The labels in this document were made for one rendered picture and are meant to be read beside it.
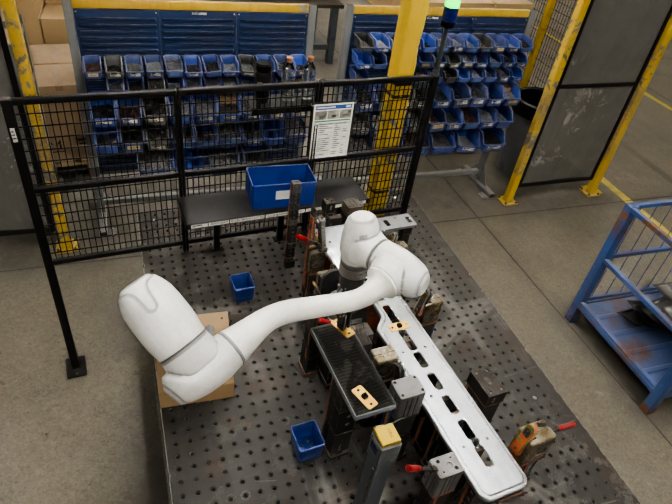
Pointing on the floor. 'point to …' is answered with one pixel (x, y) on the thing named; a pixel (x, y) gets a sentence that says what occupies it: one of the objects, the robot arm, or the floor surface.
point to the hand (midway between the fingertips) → (344, 319)
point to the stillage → (633, 310)
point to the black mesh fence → (76, 365)
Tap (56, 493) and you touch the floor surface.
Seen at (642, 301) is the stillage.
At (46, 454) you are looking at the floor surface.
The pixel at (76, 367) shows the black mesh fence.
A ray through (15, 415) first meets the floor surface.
